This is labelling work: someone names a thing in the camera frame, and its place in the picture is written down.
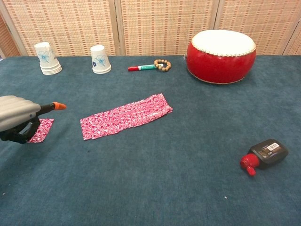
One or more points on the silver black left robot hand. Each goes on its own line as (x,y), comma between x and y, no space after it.
(14,110)

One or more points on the small pink patterned cloth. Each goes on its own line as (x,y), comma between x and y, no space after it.
(44,129)

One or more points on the large pink patterned cloth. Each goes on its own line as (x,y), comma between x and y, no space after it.
(122,117)

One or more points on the tall floral paper cup stack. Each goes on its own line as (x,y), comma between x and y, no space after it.
(47,58)

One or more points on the short floral paper cup stack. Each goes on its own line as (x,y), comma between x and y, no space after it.
(100,60)

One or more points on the red green white marker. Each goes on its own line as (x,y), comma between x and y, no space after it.
(143,67)

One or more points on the blue felt table cover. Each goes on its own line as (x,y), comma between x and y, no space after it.
(150,183)

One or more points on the woven bamboo folding screen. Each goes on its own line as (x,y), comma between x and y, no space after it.
(152,26)

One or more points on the red drum with white skin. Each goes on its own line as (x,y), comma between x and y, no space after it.
(221,61)

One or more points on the black ink bottle red cap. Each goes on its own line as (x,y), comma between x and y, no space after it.
(270,153)

